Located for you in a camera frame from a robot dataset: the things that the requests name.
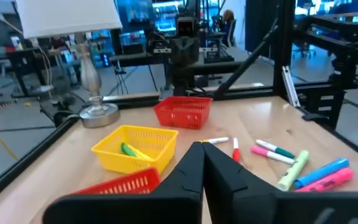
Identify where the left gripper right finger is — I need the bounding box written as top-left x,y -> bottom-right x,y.
202,142 -> 358,224

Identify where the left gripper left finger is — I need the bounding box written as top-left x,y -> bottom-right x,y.
42,141 -> 205,224

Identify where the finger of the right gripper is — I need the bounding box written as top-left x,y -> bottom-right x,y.
171,36 -> 186,66
185,36 -> 200,66

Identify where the light green highlighter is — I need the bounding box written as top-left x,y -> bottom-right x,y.
277,149 -> 310,192

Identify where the yellow highlighter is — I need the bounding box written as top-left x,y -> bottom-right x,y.
132,149 -> 155,162
126,143 -> 150,159

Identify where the light green Expo marker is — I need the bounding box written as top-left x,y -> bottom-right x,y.
120,142 -> 139,158

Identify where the pink highlighter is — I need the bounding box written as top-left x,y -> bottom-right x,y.
294,167 -> 354,193

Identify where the blue highlighter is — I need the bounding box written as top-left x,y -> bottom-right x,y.
293,157 -> 351,190

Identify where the white marker orange cap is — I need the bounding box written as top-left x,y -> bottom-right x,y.
200,136 -> 230,145

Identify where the grey side desk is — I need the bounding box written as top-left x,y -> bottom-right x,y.
109,51 -> 245,94

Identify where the red plastic basket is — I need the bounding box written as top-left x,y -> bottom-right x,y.
70,167 -> 162,196
153,95 -> 214,130

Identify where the person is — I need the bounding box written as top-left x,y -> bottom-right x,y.
221,9 -> 236,47

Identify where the yellow plastic basket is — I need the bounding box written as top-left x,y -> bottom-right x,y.
91,124 -> 180,175

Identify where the table lamp white shade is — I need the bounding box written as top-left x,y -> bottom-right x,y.
15,0 -> 124,129

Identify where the black table clamp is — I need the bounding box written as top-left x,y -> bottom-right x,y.
301,111 -> 329,123

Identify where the black floor fan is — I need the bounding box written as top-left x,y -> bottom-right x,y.
39,82 -> 82,127

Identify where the black desk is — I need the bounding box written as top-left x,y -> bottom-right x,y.
6,46 -> 55,97

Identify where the black metal rig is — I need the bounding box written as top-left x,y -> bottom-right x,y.
292,14 -> 358,131

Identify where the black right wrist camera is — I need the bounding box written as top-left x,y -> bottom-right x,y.
175,16 -> 197,37

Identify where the black aluminium table frame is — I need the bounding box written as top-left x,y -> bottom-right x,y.
0,0 -> 358,212

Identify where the silver aluminium bracket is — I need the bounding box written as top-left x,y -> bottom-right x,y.
281,64 -> 301,108

